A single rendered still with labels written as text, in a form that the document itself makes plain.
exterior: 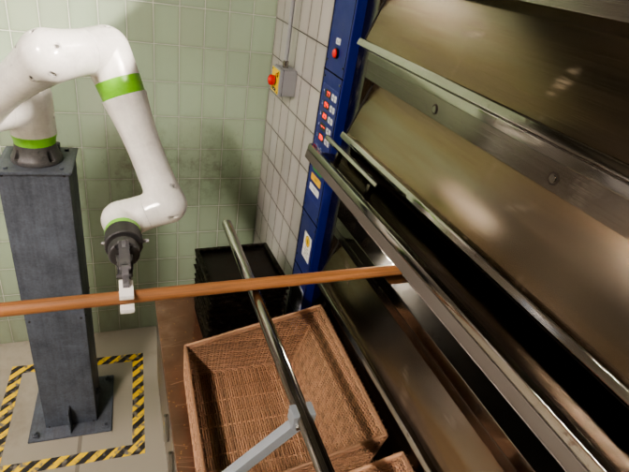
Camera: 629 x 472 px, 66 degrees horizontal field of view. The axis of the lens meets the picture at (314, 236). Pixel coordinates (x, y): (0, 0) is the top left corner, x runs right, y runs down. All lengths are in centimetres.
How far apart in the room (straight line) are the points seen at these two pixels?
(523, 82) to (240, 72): 154
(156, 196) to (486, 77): 88
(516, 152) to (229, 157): 166
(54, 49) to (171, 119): 106
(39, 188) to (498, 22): 139
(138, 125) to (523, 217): 97
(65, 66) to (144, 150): 27
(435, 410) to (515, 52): 79
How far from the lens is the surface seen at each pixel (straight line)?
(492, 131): 99
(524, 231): 93
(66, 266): 191
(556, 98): 88
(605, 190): 82
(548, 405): 76
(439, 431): 124
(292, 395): 98
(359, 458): 143
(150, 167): 138
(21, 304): 117
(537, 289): 89
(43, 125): 173
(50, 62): 129
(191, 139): 232
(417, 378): 129
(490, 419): 108
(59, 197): 177
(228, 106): 230
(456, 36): 112
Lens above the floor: 191
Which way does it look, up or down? 30 degrees down
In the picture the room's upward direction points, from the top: 10 degrees clockwise
